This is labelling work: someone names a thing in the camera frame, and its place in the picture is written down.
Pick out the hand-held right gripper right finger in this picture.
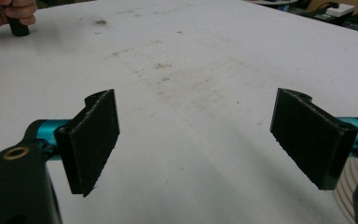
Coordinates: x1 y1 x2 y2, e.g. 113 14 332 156
269 87 358 191

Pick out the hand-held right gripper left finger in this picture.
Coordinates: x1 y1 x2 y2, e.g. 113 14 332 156
36 89 121 198

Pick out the beige ridged round object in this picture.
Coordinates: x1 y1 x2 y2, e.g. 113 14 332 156
333 156 358 223

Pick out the white box device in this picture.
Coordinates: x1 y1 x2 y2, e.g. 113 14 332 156
325 3 355 19

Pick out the brown cardboard box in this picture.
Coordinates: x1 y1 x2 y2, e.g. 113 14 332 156
306 0 358 14

